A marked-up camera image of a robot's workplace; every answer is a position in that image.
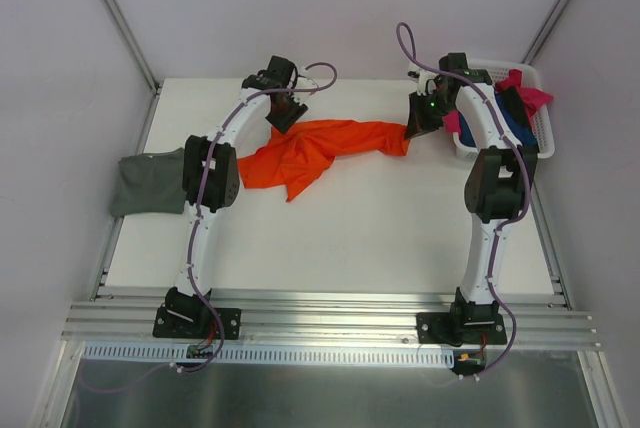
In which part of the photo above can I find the orange t shirt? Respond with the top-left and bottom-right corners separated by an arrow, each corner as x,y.
238,119 -> 409,202

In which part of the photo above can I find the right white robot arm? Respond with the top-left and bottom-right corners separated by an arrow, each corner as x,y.
405,53 -> 538,347

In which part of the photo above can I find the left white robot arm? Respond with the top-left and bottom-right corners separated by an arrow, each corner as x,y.
152,56 -> 308,341

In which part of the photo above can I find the black t shirt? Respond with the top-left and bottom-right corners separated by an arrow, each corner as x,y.
496,86 -> 531,129

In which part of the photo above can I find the blue t shirt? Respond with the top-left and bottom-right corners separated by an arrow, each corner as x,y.
458,98 -> 538,148

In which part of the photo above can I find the pink t shirt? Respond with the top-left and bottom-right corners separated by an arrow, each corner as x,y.
443,69 -> 554,135

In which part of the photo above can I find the white plastic basket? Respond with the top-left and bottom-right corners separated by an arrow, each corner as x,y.
468,58 -> 555,159

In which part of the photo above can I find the grey folded t shirt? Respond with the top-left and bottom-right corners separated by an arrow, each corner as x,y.
109,148 -> 186,218

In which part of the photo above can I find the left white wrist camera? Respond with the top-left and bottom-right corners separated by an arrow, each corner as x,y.
289,67 -> 319,102

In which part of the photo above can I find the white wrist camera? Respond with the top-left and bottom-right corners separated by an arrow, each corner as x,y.
289,67 -> 319,102
407,62 -> 439,97

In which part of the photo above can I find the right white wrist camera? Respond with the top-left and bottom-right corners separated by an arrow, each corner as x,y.
407,62 -> 439,97

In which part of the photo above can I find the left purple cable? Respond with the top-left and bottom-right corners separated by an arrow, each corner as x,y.
79,61 -> 338,394

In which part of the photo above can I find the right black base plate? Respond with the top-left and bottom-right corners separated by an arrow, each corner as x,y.
415,312 -> 507,347

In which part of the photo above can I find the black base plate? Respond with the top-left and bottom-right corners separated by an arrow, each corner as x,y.
152,306 -> 242,340
415,312 -> 507,347

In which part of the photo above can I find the right aluminium corner post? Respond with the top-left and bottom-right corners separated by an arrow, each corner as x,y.
521,0 -> 573,65

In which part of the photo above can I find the aluminium corner post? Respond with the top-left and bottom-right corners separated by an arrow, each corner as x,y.
100,0 -> 161,94
521,0 -> 573,65

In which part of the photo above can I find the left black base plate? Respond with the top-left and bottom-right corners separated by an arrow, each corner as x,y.
152,306 -> 242,340

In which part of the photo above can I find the aluminium mounting rail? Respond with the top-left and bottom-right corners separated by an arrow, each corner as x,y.
61,287 -> 604,351

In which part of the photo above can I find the left aluminium corner post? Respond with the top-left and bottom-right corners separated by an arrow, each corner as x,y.
100,0 -> 161,94

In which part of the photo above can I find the white slotted cable duct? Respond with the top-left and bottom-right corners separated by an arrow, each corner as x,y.
83,341 -> 454,369

